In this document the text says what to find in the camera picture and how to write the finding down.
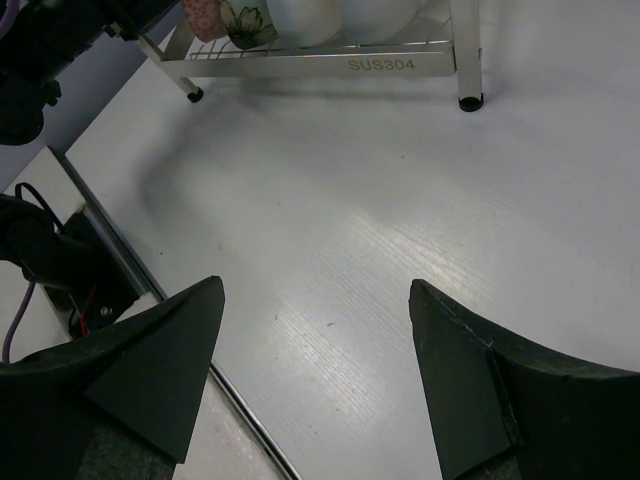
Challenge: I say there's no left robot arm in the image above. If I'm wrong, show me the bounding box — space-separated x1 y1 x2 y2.
1 0 176 146

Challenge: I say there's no black mounting rail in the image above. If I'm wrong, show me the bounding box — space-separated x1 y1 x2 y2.
0 144 301 480

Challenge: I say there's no white bowl orange stack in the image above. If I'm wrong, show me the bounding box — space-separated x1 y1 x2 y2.
267 0 341 47

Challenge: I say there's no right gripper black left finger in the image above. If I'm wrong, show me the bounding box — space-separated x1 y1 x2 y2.
1 276 225 479

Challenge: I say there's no mint bowl gold rim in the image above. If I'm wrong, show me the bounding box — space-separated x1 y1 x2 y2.
220 0 279 50

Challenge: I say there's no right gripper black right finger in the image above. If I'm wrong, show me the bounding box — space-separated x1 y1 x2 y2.
409 279 639 479

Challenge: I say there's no white bowl front stack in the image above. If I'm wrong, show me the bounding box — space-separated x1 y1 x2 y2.
338 0 426 44

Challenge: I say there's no stainless steel dish rack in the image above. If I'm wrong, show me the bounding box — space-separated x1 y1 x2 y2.
137 1 484 112

